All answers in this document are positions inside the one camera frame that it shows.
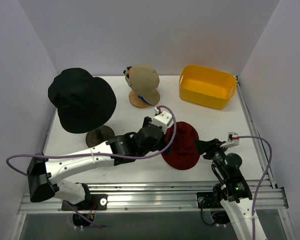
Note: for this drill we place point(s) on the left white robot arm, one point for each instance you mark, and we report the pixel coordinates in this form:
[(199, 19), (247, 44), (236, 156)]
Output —
[(47, 176)]

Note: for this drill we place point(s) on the dark round mannequin stand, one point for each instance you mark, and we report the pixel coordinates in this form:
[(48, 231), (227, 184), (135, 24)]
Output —
[(98, 136)]

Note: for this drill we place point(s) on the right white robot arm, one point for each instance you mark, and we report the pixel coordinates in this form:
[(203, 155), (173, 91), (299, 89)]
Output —
[(232, 191)]

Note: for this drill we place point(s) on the aluminium side rail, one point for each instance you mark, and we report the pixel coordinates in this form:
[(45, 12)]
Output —
[(261, 148)]

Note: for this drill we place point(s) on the dark red cap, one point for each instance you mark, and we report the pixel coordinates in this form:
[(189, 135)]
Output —
[(182, 154)]

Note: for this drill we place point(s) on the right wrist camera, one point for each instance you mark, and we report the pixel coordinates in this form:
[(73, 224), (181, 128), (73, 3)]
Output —
[(232, 141)]

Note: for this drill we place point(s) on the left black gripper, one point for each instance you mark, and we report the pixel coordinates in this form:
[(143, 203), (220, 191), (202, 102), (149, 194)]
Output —
[(162, 139)]

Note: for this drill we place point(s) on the black bucket hat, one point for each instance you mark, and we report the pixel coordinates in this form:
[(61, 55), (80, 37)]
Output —
[(83, 102)]

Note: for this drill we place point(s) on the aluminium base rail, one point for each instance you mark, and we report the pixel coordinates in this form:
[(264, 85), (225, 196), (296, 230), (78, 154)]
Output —
[(154, 197)]

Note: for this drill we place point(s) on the yellow plastic bin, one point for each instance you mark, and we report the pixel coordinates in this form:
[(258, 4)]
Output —
[(206, 86)]

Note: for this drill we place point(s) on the blue baseball cap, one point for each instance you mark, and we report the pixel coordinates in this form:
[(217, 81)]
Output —
[(140, 97)]

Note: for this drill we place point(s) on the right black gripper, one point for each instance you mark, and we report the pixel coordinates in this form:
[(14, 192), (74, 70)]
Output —
[(209, 148)]

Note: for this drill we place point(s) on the beige baseball cap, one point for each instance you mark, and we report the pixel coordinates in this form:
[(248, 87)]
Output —
[(144, 80)]

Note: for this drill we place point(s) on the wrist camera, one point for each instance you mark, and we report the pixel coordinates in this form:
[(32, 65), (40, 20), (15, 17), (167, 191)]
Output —
[(232, 141), (162, 119)]

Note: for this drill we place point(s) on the wooden hat stand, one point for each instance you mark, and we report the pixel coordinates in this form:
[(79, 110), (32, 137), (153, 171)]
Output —
[(137, 102)]

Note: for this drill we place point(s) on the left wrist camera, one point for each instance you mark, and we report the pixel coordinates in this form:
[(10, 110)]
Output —
[(162, 119)]

